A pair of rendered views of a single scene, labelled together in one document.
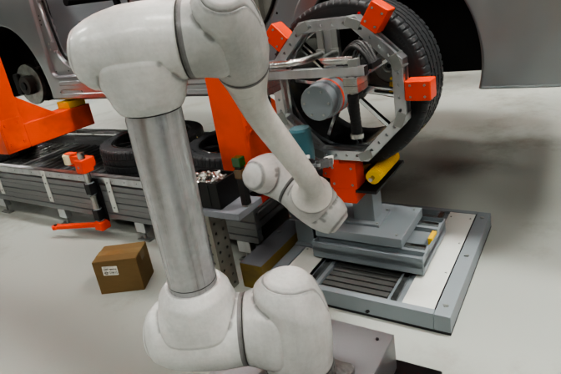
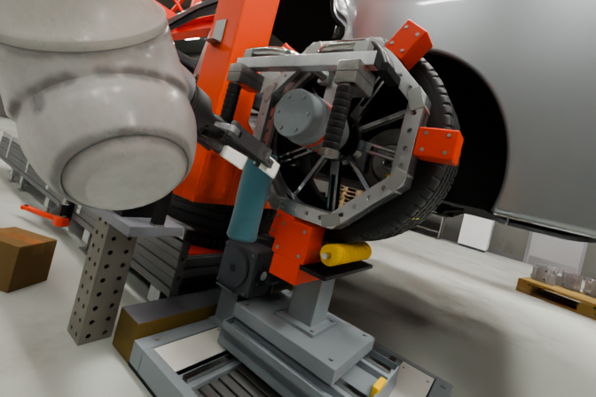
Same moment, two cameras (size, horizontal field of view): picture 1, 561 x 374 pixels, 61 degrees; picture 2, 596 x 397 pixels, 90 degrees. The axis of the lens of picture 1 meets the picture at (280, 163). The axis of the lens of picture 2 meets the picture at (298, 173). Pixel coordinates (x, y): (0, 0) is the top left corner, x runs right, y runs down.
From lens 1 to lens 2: 1.08 m
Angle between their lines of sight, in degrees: 20
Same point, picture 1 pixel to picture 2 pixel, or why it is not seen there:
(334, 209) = (110, 84)
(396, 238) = (329, 365)
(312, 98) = (290, 105)
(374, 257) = (287, 381)
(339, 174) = (287, 236)
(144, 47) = not seen: outside the picture
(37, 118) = not seen: hidden behind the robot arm
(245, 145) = (200, 163)
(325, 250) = (233, 339)
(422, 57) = (449, 114)
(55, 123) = not seen: hidden behind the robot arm
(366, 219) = (301, 320)
